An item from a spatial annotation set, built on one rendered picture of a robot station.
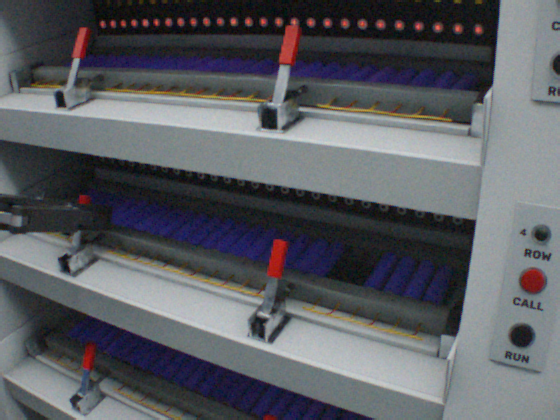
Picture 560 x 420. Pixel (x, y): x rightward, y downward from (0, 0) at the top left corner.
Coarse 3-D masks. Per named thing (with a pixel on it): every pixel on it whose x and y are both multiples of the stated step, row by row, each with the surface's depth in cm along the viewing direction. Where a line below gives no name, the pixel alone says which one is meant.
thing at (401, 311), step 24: (120, 240) 68; (144, 240) 66; (168, 240) 66; (168, 264) 64; (192, 264) 63; (216, 264) 61; (240, 264) 60; (264, 264) 60; (240, 288) 59; (264, 288) 59; (312, 288) 56; (336, 288) 55; (360, 288) 54; (360, 312) 54; (384, 312) 53; (408, 312) 51; (432, 312) 50; (408, 336) 50
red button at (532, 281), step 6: (534, 270) 38; (522, 276) 39; (528, 276) 38; (534, 276) 38; (540, 276) 38; (522, 282) 39; (528, 282) 38; (534, 282) 38; (540, 282) 38; (528, 288) 38; (534, 288) 38; (540, 288) 38
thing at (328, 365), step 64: (64, 192) 82; (192, 192) 75; (0, 256) 71; (128, 256) 68; (128, 320) 61; (192, 320) 56; (448, 320) 48; (320, 384) 50; (384, 384) 46; (448, 384) 43
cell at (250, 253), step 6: (270, 228) 67; (264, 234) 66; (270, 234) 66; (276, 234) 66; (258, 240) 65; (264, 240) 65; (270, 240) 65; (252, 246) 64; (258, 246) 64; (264, 246) 64; (246, 252) 63; (252, 252) 63; (258, 252) 63; (264, 252) 64; (252, 258) 62
